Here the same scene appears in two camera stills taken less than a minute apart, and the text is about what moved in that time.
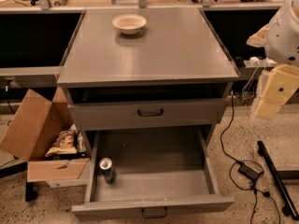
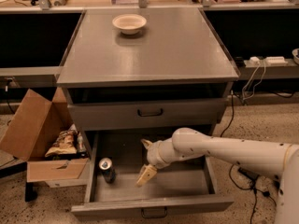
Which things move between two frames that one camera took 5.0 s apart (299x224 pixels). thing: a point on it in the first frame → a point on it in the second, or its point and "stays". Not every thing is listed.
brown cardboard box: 30,132 stays
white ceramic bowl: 129,23 stays
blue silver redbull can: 107,170 stays
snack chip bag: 65,143 stays
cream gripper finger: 259,38 → 147,144
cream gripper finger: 281,86 → 147,174
